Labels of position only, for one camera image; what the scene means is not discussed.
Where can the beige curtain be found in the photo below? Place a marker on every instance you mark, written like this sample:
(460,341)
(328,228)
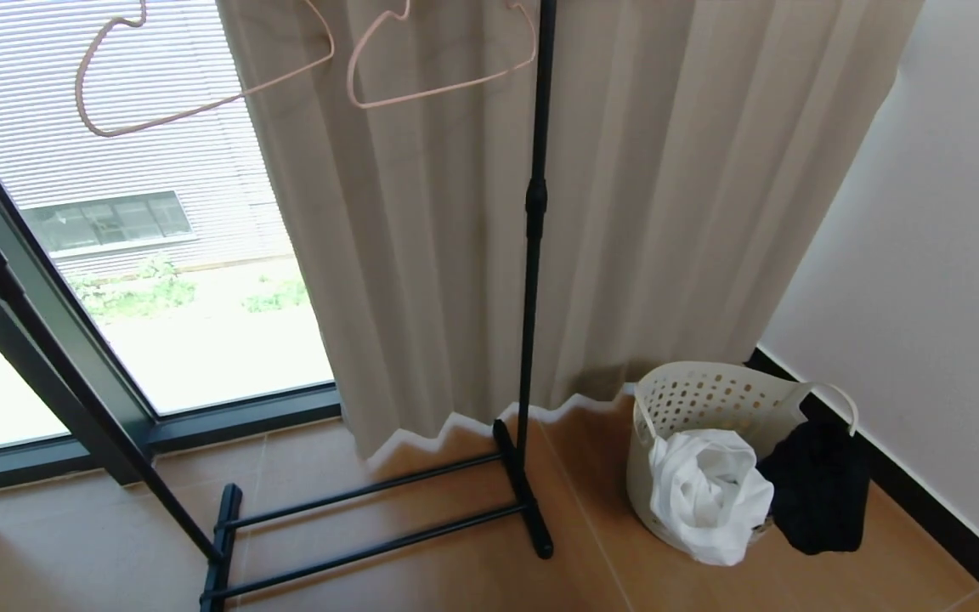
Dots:
(668,187)

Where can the black clothes rack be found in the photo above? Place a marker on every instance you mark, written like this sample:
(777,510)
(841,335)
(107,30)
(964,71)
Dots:
(529,297)

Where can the white laundry basket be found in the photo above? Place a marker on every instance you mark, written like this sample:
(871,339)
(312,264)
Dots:
(710,395)

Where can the window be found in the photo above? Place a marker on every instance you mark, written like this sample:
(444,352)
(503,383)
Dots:
(158,280)

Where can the pink clothes hanger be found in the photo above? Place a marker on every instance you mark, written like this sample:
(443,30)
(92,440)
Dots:
(352,81)
(82,98)

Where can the white printed t-shirt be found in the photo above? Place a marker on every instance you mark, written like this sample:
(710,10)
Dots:
(710,501)

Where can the black garment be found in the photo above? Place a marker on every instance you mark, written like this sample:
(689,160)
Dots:
(821,493)

